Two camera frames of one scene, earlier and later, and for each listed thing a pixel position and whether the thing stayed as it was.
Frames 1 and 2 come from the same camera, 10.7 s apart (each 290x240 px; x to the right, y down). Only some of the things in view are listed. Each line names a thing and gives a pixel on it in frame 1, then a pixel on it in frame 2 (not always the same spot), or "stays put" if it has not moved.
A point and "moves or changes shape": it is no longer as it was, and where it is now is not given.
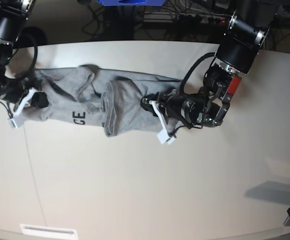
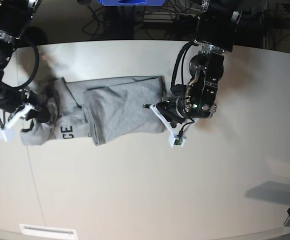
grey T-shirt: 92,96 moves or changes shape
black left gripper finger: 39,99 → 42,115
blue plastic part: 131,2 stays put
